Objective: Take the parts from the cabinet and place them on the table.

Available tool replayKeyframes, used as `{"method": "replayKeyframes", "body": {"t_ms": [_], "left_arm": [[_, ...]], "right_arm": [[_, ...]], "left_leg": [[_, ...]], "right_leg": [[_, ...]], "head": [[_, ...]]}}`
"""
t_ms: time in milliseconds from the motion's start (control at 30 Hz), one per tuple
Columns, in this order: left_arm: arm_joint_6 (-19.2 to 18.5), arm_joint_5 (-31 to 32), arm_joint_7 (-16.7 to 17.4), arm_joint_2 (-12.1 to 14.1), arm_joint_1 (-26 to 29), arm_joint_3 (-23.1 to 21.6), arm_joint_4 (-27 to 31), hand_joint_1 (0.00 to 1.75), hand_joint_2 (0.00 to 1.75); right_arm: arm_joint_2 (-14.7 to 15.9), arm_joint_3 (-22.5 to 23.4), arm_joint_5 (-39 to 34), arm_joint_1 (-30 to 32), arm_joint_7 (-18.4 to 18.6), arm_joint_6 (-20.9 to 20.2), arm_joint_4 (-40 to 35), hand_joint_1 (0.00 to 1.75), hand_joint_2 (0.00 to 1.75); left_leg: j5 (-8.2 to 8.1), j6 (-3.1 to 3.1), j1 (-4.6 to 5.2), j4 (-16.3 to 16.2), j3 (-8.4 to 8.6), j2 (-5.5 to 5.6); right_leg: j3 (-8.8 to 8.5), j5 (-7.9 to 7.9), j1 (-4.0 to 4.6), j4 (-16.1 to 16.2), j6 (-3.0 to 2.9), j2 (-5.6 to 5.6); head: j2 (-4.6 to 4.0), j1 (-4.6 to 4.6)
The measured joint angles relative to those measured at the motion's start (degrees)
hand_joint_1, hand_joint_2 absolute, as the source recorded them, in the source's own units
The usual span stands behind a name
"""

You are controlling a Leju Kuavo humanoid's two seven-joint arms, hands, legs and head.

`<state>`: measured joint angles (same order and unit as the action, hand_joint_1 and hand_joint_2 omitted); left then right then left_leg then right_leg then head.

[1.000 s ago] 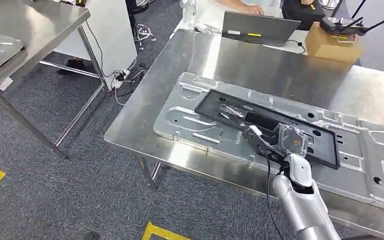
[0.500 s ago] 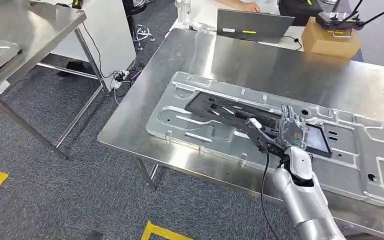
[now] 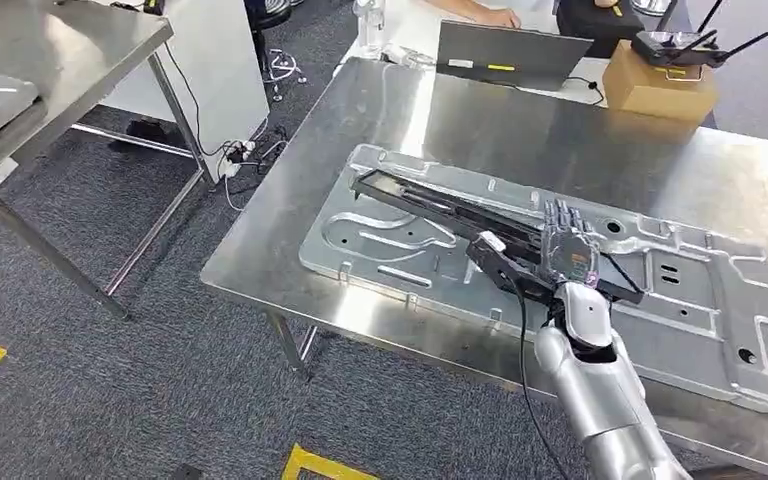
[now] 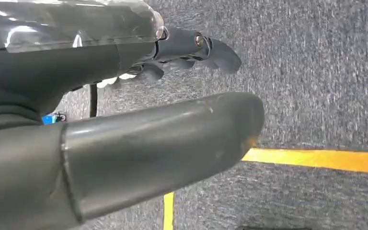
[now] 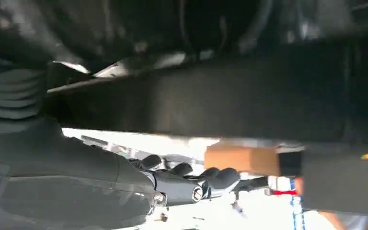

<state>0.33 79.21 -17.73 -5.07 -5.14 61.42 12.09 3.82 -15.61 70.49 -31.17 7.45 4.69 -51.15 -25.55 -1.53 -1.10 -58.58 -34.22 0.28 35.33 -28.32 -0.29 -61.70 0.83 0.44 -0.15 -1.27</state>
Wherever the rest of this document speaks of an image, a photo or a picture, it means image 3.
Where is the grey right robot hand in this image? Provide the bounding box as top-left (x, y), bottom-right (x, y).
top-left (542, 198), bottom-right (603, 290)

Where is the black plastic mounting plate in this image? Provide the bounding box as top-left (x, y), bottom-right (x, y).
top-left (350, 168), bottom-right (646, 306)

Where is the large steel table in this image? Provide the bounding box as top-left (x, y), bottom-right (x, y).
top-left (199, 56), bottom-right (768, 480)

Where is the brown cardboard box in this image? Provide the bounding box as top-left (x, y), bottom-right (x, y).
top-left (602, 39), bottom-right (721, 125)

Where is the grey laptop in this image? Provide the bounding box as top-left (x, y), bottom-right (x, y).
top-left (435, 19), bottom-right (595, 93)

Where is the black router with antennas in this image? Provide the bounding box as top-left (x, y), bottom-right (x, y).
top-left (630, 0), bottom-right (768, 70)

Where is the person's hand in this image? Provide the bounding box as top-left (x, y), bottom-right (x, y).
top-left (473, 6), bottom-right (524, 30)

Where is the white desk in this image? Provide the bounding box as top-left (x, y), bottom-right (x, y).
top-left (334, 0), bottom-right (624, 109)

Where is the clear plastic bottle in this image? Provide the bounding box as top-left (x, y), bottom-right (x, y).
top-left (355, 0), bottom-right (387, 61)

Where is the yellow floor tape marking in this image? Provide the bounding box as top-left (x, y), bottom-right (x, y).
top-left (281, 443), bottom-right (380, 480)

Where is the white power strip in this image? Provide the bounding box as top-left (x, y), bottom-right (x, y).
top-left (218, 139), bottom-right (257, 180)

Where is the black office chair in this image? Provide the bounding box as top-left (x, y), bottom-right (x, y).
top-left (243, 0), bottom-right (310, 102)

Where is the white cabinet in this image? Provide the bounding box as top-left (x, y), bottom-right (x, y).
top-left (92, 0), bottom-right (271, 184)

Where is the small steel table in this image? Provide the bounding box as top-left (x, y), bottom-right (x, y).
top-left (0, 0), bottom-right (217, 323)

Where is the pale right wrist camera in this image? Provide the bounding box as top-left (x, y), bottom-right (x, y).
top-left (466, 230), bottom-right (559, 307)

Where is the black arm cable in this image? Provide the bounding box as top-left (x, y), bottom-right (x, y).
top-left (511, 278), bottom-right (572, 480)

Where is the black laptop cable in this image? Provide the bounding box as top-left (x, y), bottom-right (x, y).
top-left (564, 74), bottom-right (606, 107)

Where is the black power cable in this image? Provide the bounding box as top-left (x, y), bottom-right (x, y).
top-left (160, 40), bottom-right (228, 160)

